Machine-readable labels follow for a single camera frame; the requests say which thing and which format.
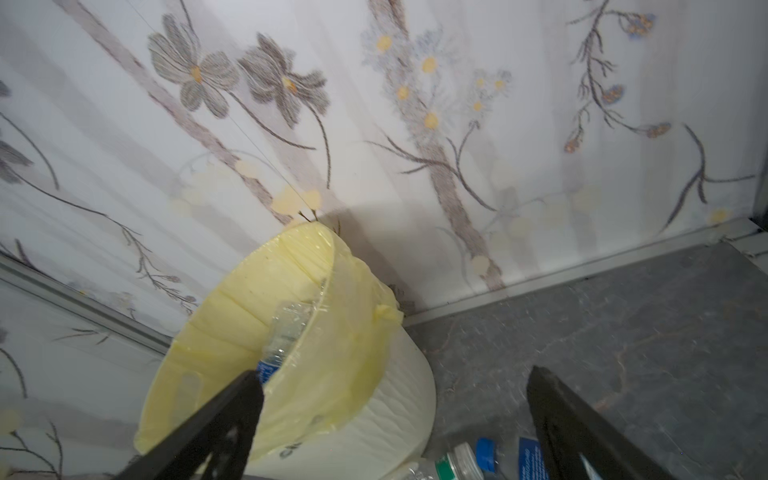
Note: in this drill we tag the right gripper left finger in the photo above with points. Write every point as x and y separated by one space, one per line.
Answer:
216 439

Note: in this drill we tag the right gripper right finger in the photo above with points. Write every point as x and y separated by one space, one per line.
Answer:
577 442

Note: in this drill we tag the small blue label bottle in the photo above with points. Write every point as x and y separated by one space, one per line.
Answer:
518 459

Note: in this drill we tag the clear bottle white cap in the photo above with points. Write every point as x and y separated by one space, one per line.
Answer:
458 464

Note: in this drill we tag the clear bottle blue label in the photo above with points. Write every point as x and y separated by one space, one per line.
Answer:
288 323

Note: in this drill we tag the yellow bin liner bag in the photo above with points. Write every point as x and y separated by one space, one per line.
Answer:
331 372

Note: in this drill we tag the white plastic waste bin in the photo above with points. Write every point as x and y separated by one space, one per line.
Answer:
392 428

